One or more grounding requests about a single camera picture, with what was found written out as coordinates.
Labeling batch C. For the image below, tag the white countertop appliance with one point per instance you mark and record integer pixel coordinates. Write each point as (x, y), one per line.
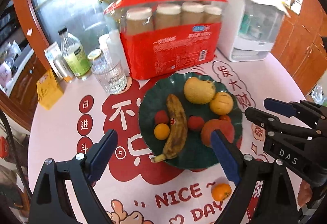
(250, 28)

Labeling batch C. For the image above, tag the clear drinking glass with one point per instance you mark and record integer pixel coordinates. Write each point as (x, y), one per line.
(111, 77)

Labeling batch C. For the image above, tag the small jar with lid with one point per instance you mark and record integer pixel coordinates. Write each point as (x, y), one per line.
(96, 56)

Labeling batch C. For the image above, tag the yellow orange with lines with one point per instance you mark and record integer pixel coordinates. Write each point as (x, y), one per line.
(222, 103)

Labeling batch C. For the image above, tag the white plastic bottle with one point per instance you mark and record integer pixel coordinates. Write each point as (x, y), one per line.
(117, 50)

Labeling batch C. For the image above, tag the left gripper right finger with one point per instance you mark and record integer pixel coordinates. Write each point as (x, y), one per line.
(277, 202)

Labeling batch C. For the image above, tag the small metal tin can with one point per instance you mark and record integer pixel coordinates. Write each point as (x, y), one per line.
(63, 69)

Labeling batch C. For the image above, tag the yellow cardboard box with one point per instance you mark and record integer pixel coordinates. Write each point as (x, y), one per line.
(48, 89)

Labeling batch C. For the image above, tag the small orange tomato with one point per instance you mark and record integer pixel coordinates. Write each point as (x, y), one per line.
(162, 131)

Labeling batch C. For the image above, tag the printed pink tablecloth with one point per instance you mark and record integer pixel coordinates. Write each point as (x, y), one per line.
(132, 189)

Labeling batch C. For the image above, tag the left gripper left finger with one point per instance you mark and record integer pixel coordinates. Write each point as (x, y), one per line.
(50, 200)

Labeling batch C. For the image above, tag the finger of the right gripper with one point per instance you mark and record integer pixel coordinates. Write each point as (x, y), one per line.
(309, 113)
(271, 123)

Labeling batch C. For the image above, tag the red lychee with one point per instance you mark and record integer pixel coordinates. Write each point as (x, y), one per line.
(161, 117)
(195, 123)

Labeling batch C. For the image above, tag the dark green scalloped plate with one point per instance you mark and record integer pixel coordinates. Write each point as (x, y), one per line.
(197, 153)

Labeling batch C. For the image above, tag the red paper cup pack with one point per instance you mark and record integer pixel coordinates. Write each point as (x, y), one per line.
(164, 36)

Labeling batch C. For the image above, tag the white carton box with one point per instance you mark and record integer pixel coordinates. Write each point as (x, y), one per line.
(51, 53)

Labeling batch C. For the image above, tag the small tangerine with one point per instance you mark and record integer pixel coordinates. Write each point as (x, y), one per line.
(221, 191)

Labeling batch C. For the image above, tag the green label glass bottle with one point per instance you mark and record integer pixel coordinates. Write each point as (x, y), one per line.
(73, 52)

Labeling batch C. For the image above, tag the spotted ripe banana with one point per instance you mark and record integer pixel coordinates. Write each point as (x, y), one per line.
(178, 132)

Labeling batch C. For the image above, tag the yellow pear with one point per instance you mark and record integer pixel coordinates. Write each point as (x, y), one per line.
(198, 91)

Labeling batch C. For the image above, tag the red cherry tomato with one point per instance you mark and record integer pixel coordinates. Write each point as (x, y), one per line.
(225, 118)

